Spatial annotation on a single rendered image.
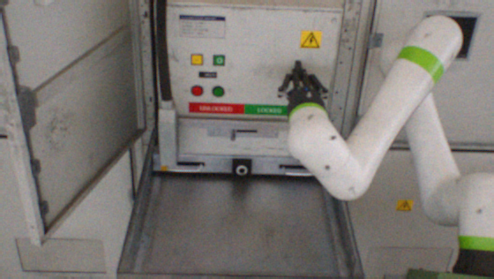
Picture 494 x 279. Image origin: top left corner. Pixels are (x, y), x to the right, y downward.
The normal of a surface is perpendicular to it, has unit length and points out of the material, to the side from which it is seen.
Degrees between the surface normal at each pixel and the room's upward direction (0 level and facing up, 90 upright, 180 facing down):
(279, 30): 90
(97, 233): 90
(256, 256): 0
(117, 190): 90
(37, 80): 90
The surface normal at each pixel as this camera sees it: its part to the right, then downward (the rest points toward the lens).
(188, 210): 0.04, -0.84
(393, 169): 0.01, 0.54
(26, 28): 0.95, 0.19
